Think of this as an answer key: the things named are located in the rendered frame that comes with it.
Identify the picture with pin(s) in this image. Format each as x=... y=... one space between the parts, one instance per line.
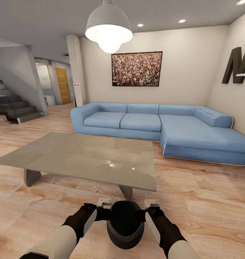
x=136 y=69

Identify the cauldron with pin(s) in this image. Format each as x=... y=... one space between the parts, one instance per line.
x=123 y=229

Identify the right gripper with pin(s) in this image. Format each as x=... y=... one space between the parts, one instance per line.
x=140 y=215

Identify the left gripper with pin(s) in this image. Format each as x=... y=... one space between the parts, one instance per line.
x=105 y=214

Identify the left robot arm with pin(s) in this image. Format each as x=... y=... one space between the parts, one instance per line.
x=61 y=243

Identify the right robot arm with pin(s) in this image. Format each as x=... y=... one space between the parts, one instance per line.
x=167 y=234

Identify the room light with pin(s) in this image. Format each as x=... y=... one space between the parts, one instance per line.
x=108 y=13

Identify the coffee table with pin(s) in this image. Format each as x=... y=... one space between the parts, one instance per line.
x=126 y=163

